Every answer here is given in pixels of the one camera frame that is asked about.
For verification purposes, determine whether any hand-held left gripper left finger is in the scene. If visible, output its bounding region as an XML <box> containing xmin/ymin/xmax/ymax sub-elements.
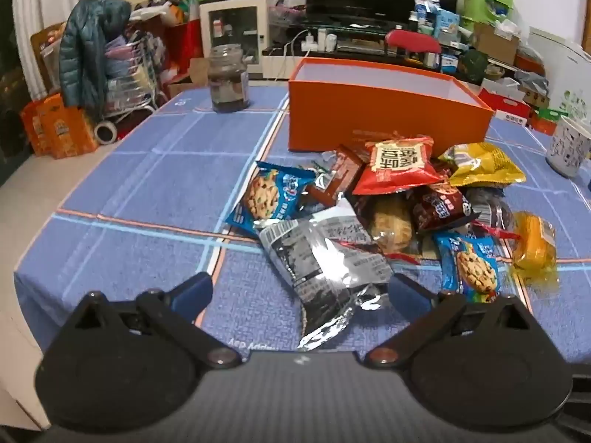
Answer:
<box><xmin>60</xmin><ymin>271</ymin><xmax>243</xmax><ymax>371</ymax></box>

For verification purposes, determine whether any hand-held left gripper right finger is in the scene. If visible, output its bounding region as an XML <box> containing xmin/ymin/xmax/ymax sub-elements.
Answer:
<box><xmin>365</xmin><ymin>273</ymin><xmax>539</xmax><ymax>370</ymax></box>

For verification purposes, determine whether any brown brick-patterned snack packet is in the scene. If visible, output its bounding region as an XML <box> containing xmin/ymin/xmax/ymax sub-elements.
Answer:
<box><xmin>305</xmin><ymin>145</ymin><xmax>368</xmax><ymax>208</ymax></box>

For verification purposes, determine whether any orange cardboard box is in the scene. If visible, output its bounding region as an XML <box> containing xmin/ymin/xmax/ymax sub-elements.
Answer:
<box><xmin>287</xmin><ymin>58</ymin><xmax>495</xmax><ymax>153</ymax></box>

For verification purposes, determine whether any blue cookie packet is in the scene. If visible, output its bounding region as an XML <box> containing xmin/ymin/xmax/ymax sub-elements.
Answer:
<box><xmin>225</xmin><ymin>161</ymin><xmax>317</xmax><ymax>239</ymax></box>
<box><xmin>433</xmin><ymin>232</ymin><xmax>503</xmax><ymax>303</ymax></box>

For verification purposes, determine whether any clear cracker packet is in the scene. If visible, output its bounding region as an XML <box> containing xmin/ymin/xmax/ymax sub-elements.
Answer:
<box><xmin>358</xmin><ymin>194</ymin><xmax>421</xmax><ymax>259</ymax></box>

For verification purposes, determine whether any dark brown cookie packet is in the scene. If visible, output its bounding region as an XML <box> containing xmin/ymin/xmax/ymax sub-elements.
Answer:
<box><xmin>411</xmin><ymin>183</ymin><xmax>481</xmax><ymax>234</ymax></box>

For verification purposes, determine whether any silver foil snack packet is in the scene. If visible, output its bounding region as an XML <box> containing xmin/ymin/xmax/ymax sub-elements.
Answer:
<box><xmin>254</xmin><ymin>203</ymin><xmax>395</xmax><ymax>351</ymax></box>

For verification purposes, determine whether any blue checked tablecloth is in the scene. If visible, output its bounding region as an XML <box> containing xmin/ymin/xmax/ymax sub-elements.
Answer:
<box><xmin>14</xmin><ymin>80</ymin><xmax>591</xmax><ymax>365</ymax></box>

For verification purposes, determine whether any clear packet of dark biscuits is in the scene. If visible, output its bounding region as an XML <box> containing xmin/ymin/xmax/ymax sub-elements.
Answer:
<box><xmin>466</xmin><ymin>187</ymin><xmax>515</xmax><ymax>236</ymax></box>

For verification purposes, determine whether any red snack packet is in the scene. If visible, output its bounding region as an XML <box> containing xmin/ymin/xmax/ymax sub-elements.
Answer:
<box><xmin>351</xmin><ymin>136</ymin><xmax>446</xmax><ymax>196</ymax></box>

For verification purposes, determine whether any yellow cake packet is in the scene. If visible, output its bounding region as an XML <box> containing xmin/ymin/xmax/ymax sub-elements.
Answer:
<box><xmin>510</xmin><ymin>211</ymin><xmax>561</xmax><ymax>287</ymax></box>

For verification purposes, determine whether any yellow snack packet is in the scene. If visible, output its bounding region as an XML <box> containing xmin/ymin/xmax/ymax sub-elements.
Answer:
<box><xmin>438</xmin><ymin>142</ymin><xmax>527</xmax><ymax>188</ymax></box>

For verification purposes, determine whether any tape roll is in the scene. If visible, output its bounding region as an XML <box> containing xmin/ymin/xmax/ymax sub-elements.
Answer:
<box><xmin>93</xmin><ymin>121</ymin><xmax>117</xmax><ymax>145</ymax></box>

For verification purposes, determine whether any glass jar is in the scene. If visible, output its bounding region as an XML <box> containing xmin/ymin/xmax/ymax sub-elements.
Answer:
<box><xmin>206</xmin><ymin>44</ymin><xmax>251</xmax><ymax>114</ymax></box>

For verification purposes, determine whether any orange carton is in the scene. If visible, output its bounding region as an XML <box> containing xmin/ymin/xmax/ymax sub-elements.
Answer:
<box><xmin>19</xmin><ymin>93</ymin><xmax>100</xmax><ymax>160</ymax></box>

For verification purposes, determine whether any red and white box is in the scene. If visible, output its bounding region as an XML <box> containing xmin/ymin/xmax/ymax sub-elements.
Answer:
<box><xmin>478</xmin><ymin>78</ymin><xmax>532</xmax><ymax>125</ymax></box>

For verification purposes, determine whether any white patterned cup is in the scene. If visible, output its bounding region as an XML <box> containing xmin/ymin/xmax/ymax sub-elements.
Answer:
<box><xmin>545</xmin><ymin>115</ymin><xmax>591</xmax><ymax>180</ymax></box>

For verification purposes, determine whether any dark green bag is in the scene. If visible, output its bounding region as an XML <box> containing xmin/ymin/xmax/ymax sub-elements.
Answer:
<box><xmin>459</xmin><ymin>50</ymin><xmax>489</xmax><ymax>85</ymax></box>

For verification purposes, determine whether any red chair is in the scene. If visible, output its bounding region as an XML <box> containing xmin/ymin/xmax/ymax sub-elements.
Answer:
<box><xmin>385</xmin><ymin>30</ymin><xmax>443</xmax><ymax>63</ymax></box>

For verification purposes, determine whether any dark teal puffer jacket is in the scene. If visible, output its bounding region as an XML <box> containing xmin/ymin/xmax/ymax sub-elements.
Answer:
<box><xmin>59</xmin><ymin>0</ymin><xmax>132</xmax><ymax>108</ymax></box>

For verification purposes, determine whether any black glass television stand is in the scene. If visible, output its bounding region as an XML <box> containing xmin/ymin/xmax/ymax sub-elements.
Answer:
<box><xmin>263</xmin><ymin>7</ymin><xmax>462</xmax><ymax>84</ymax></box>

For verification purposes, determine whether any white power strip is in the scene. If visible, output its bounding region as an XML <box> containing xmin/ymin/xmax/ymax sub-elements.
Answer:
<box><xmin>300</xmin><ymin>28</ymin><xmax>338</xmax><ymax>54</ymax></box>

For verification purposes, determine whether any white chest freezer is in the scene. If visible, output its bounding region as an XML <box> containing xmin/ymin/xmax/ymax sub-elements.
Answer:
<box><xmin>526</xmin><ymin>27</ymin><xmax>591</xmax><ymax>121</ymax></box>

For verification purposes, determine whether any white glass-door cabinet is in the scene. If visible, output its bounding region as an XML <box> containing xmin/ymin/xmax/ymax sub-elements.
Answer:
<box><xmin>198</xmin><ymin>0</ymin><xmax>269</xmax><ymax>79</ymax></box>

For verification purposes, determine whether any blue and white carton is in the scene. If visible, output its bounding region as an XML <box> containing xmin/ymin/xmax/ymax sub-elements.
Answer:
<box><xmin>413</xmin><ymin>0</ymin><xmax>460</xmax><ymax>38</ymax></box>

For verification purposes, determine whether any white curtain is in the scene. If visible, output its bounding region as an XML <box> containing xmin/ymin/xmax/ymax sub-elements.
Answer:
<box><xmin>11</xmin><ymin>0</ymin><xmax>107</xmax><ymax>97</ymax></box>

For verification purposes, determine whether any metal wire rack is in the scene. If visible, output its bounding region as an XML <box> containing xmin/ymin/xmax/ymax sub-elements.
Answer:
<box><xmin>104</xmin><ymin>32</ymin><xmax>169</xmax><ymax>123</ymax></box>

